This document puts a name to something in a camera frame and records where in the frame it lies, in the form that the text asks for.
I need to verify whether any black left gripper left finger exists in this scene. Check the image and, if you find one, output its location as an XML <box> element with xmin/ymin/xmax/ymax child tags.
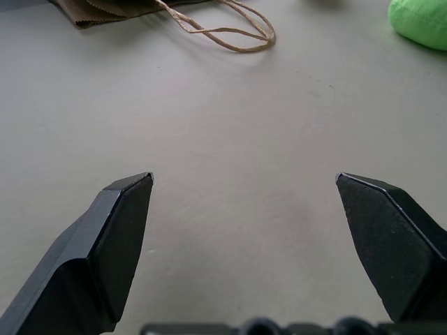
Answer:
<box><xmin>0</xmin><ymin>171</ymin><xmax>155</xmax><ymax>335</ymax></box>

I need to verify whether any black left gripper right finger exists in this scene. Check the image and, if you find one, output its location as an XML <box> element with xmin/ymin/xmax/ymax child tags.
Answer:
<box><xmin>335</xmin><ymin>171</ymin><xmax>447</xmax><ymax>324</ymax></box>

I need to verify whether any brown paper bag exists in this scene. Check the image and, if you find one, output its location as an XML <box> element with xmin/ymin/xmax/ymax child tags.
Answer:
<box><xmin>47</xmin><ymin>0</ymin><xmax>277</xmax><ymax>54</ymax></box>

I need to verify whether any green soft object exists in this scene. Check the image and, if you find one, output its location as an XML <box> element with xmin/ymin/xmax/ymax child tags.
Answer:
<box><xmin>388</xmin><ymin>0</ymin><xmax>447</xmax><ymax>52</ymax></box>

